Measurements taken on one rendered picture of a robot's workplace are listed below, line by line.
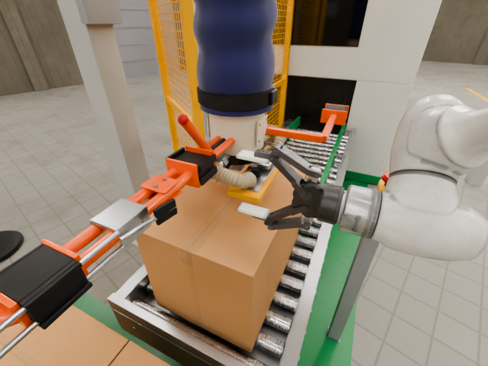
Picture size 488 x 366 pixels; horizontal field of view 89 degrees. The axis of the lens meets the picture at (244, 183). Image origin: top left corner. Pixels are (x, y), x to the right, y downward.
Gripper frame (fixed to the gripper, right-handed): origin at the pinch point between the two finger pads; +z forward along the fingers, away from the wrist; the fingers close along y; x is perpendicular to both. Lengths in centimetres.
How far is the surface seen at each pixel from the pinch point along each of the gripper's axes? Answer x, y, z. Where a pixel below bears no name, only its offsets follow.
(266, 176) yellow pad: 20.3, 9.5, 1.9
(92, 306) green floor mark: 1, 117, 104
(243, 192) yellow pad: 10.1, 10.2, 4.8
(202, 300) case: -4.6, 44.2, 12.2
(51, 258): -32.0, -2.7, 13.4
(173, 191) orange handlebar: -10.1, -0.9, 11.0
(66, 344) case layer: -28, 64, 54
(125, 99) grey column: 67, 8, 109
